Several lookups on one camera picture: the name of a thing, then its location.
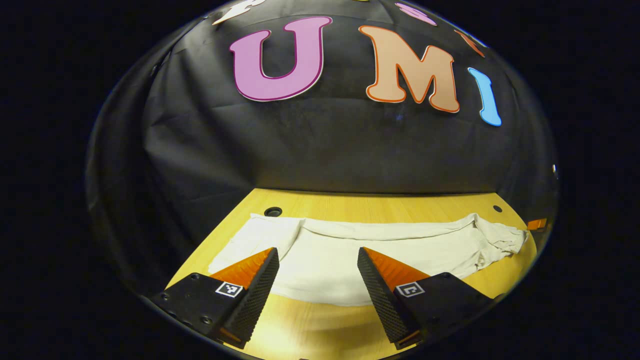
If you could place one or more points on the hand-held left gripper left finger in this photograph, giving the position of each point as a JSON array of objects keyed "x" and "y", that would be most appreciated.
[{"x": 255, "y": 300}]

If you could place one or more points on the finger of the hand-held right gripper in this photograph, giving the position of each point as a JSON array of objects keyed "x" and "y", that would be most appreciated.
[{"x": 537, "y": 224}]

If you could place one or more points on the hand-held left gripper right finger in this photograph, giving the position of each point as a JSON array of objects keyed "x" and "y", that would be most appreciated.
[{"x": 380, "y": 300}]

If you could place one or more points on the cream white jeans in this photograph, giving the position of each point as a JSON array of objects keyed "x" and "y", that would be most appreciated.
[{"x": 325, "y": 260}]

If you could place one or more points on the black backdrop cloth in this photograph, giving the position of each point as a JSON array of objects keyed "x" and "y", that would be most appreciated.
[{"x": 320, "y": 150}]

